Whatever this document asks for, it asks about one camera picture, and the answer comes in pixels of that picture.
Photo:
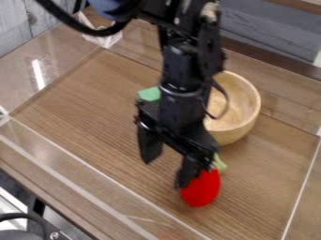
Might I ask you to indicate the wooden bowl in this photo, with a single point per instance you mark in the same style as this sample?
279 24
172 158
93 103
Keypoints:
235 125

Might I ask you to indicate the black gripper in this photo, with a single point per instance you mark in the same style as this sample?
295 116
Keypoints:
173 121

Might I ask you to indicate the green foam block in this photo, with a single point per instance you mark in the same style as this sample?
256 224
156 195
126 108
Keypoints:
150 94

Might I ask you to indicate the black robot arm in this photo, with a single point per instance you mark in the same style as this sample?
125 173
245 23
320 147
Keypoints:
188 25

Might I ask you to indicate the red felt strawberry toy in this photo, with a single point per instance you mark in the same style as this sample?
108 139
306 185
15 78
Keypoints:
203 190

